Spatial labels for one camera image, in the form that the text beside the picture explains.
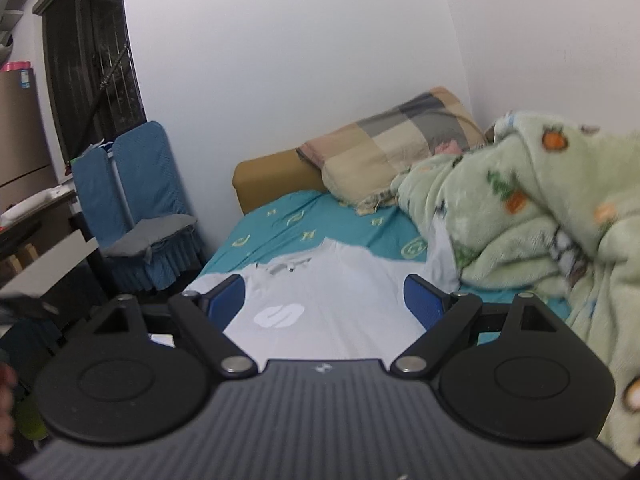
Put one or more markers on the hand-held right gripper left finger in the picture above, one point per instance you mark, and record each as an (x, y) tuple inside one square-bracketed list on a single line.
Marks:
[(230, 300)]

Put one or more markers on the dark dining table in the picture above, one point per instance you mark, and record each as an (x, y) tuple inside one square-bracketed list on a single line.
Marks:
[(50, 265)]

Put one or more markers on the person's left hand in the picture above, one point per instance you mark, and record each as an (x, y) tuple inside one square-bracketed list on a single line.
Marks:
[(5, 395)]

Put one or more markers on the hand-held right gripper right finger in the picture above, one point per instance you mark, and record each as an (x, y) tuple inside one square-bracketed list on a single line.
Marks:
[(425, 300)]

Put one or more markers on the white plate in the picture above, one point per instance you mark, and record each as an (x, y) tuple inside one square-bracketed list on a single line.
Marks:
[(30, 205)]

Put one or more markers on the lime green stool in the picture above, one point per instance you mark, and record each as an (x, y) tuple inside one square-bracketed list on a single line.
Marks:
[(30, 417)]

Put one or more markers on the grey seat cushion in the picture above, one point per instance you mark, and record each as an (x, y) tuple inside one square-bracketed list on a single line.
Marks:
[(150, 235)]

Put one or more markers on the pink container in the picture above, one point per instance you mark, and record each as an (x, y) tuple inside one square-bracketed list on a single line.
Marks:
[(17, 66)]

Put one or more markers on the white t-shirt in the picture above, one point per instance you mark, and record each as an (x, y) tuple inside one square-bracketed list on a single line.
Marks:
[(325, 300)]

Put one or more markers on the plaid pillow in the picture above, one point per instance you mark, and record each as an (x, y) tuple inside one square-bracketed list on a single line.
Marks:
[(390, 145)]

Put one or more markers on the teal printed bed sheet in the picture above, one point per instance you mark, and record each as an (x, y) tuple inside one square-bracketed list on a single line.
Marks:
[(310, 215)]

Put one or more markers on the blue covered chair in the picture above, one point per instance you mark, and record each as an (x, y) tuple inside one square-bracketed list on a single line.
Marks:
[(147, 175), (95, 195)]

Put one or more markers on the brown refrigerator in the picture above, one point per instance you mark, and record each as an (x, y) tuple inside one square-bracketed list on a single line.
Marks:
[(20, 140)]

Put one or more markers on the dark window with grille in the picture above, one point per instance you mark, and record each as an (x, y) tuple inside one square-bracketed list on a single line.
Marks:
[(90, 60)]

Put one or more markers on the grey metal shelf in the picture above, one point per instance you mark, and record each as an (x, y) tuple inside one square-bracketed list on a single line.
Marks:
[(12, 5)]

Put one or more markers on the mustard bed headboard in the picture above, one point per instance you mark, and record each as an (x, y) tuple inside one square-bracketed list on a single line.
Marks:
[(270, 180)]

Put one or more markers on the green printed fleece blanket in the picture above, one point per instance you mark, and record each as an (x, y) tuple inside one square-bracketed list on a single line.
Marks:
[(525, 200)]

